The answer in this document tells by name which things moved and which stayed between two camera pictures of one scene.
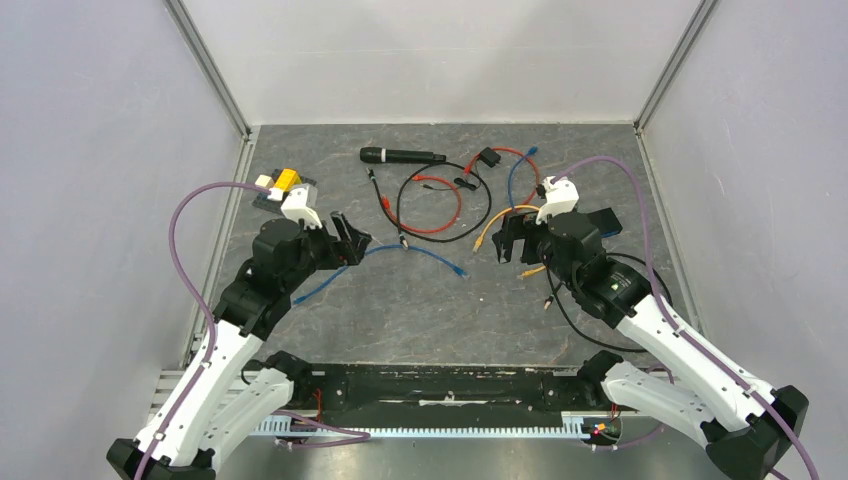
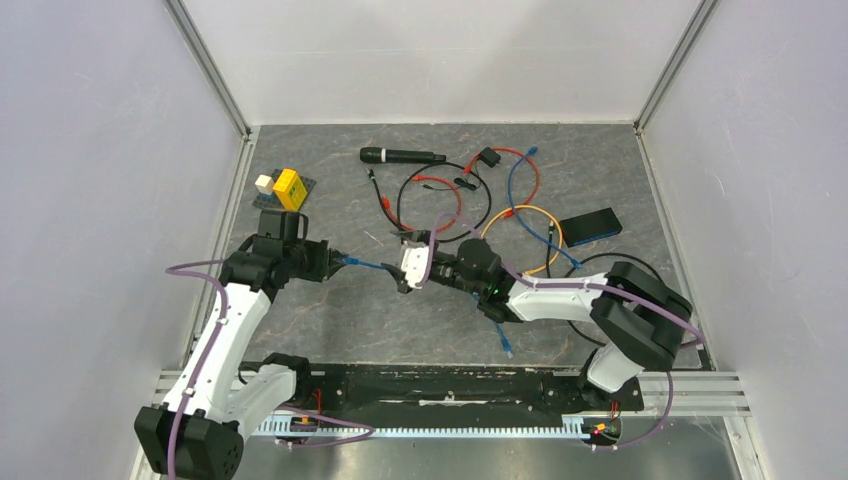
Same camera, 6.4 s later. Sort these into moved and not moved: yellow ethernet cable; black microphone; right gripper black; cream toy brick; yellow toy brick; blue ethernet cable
Moved: right gripper black; blue ethernet cable
Not moved: yellow ethernet cable; cream toy brick; black microphone; yellow toy brick
